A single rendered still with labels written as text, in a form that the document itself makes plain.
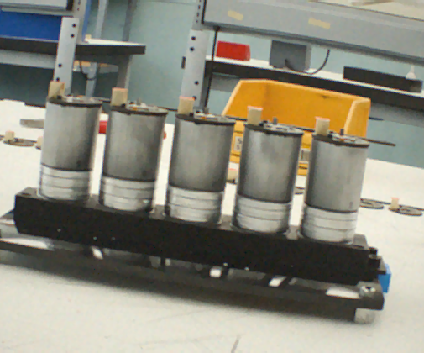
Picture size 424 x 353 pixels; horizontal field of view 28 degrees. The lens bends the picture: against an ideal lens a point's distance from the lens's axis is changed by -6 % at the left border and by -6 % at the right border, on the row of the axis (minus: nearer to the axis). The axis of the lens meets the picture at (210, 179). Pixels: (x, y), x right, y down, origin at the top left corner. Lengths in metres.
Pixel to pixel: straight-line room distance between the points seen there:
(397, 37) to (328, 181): 2.31
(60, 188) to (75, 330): 0.10
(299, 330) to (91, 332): 0.08
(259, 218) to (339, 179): 0.04
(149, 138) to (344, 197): 0.08
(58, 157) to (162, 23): 4.65
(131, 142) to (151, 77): 4.66
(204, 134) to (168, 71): 4.64
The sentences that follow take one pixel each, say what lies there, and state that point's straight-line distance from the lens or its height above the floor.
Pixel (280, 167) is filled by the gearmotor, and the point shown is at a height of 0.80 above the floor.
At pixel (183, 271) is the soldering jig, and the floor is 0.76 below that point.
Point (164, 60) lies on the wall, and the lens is 5.00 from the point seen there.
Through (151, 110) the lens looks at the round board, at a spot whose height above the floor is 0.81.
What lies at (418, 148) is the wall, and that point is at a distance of 4.80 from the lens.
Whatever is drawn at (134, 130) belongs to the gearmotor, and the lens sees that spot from 0.36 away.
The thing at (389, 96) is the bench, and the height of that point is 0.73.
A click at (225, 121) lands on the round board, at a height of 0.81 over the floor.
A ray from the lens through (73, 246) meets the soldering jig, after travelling 0.34.
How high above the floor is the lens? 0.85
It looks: 10 degrees down
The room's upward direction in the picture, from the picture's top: 8 degrees clockwise
